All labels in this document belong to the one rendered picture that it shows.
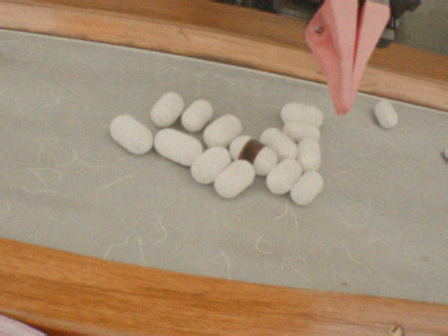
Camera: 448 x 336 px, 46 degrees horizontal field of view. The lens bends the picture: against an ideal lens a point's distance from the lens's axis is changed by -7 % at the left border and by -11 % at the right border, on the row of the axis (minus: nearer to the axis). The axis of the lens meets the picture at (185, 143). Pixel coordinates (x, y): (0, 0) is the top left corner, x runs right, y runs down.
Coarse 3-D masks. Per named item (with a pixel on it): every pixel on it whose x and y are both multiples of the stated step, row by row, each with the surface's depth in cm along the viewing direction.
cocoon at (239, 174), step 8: (240, 160) 41; (232, 168) 40; (240, 168) 40; (248, 168) 40; (224, 176) 39; (232, 176) 39; (240, 176) 39; (248, 176) 40; (216, 184) 39; (224, 184) 39; (232, 184) 39; (240, 184) 39; (248, 184) 40; (224, 192) 39; (232, 192) 39
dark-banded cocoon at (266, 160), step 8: (240, 136) 43; (248, 136) 43; (232, 144) 43; (240, 144) 42; (232, 152) 43; (264, 152) 42; (272, 152) 42; (256, 160) 42; (264, 160) 41; (272, 160) 42; (256, 168) 42; (264, 168) 41; (272, 168) 42
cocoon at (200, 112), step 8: (192, 104) 46; (200, 104) 46; (208, 104) 46; (184, 112) 45; (192, 112) 45; (200, 112) 45; (208, 112) 46; (184, 120) 45; (192, 120) 45; (200, 120) 45; (208, 120) 47; (192, 128) 45; (200, 128) 45
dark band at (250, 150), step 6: (252, 138) 43; (246, 144) 42; (252, 144) 42; (258, 144) 42; (264, 144) 42; (240, 150) 42; (246, 150) 42; (252, 150) 42; (258, 150) 42; (240, 156) 42; (246, 156) 42; (252, 156) 42; (252, 162) 42
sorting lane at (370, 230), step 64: (0, 64) 50; (64, 64) 52; (128, 64) 54; (192, 64) 56; (0, 128) 42; (64, 128) 43; (256, 128) 48; (320, 128) 50; (384, 128) 52; (0, 192) 36; (64, 192) 38; (128, 192) 39; (192, 192) 40; (256, 192) 41; (320, 192) 42; (384, 192) 44; (128, 256) 34; (192, 256) 35; (256, 256) 36; (320, 256) 37; (384, 256) 37
